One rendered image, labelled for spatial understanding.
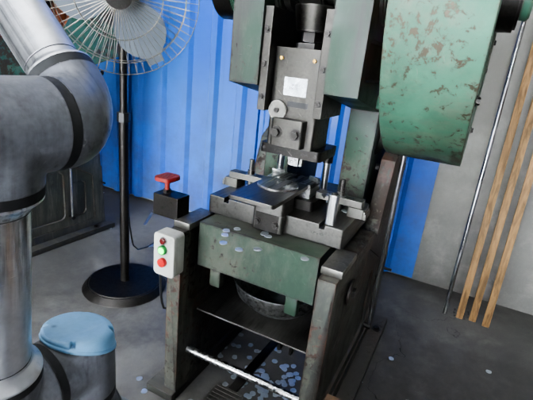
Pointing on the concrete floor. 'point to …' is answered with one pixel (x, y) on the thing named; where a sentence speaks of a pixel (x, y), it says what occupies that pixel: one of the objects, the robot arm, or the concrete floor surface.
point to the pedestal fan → (137, 295)
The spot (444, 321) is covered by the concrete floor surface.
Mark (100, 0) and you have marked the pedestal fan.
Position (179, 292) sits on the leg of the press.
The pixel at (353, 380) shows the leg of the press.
